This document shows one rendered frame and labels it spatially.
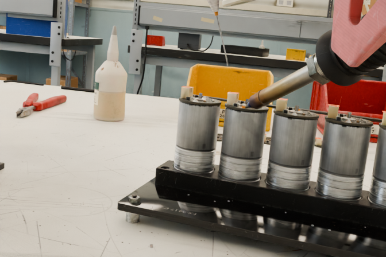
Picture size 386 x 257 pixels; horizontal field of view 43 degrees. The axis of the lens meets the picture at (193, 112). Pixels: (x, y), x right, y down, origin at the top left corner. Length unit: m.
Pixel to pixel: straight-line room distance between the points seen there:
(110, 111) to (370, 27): 0.38
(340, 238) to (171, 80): 4.52
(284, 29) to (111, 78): 2.07
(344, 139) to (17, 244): 0.17
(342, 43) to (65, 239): 0.15
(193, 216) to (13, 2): 2.63
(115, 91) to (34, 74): 4.63
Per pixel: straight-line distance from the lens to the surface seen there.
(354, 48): 0.19
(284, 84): 0.24
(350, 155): 0.27
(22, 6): 2.82
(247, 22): 2.54
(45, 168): 0.35
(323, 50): 0.21
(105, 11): 4.87
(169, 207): 0.26
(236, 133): 0.27
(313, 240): 0.24
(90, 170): 0.35
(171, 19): 2.58
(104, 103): 0.52
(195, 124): 0.28
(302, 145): 0.27
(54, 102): 0.60
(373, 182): 0.28
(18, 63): 5.21
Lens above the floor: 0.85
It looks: 9 degrees down
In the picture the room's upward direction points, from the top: 5 degrees clockwise
